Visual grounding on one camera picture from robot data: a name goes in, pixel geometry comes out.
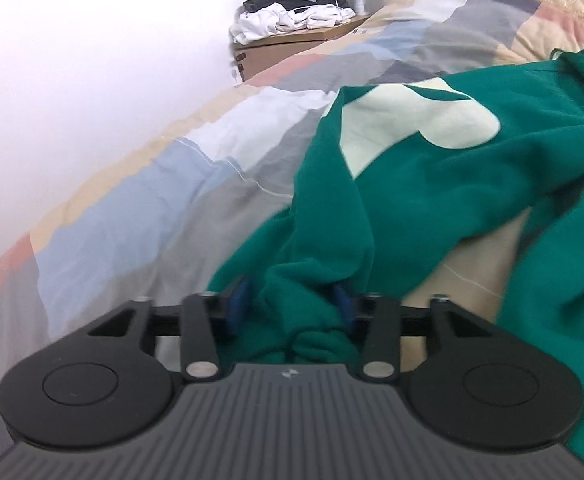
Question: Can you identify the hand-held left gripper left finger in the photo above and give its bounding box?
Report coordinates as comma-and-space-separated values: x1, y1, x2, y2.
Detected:
87, 276, 251, 382

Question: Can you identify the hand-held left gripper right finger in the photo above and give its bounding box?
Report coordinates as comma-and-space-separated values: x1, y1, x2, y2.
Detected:
331, 281, 499, 382

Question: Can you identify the green hoodie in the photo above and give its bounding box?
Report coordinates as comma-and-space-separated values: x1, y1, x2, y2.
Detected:
207, 42, 584, 472

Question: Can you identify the white clothes pile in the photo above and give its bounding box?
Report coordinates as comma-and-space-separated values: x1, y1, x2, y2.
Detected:
229, 2, 356, 46

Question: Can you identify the patchwork blanket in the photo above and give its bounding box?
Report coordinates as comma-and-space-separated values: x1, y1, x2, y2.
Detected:
0, 0, 584, 443

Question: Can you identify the wooden nightstand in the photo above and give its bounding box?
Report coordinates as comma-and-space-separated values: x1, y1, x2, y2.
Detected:
231, 14, 371, 83

